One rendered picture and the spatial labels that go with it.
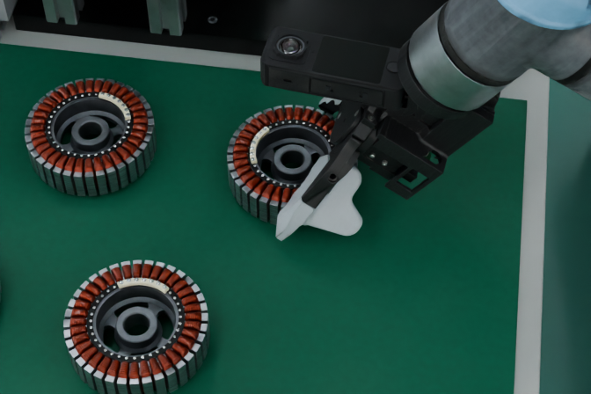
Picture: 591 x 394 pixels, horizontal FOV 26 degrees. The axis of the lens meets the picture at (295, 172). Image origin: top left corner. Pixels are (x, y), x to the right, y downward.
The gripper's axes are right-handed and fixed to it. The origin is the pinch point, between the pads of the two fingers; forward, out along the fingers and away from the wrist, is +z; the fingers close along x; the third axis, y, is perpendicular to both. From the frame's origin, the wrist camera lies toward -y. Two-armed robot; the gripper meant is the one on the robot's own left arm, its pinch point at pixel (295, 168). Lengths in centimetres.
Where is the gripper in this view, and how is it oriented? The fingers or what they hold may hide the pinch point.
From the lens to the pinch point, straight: 110.8
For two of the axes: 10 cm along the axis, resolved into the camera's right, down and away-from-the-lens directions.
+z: -4.8, 4.2, 7.7
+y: 8.3, 5.0, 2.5
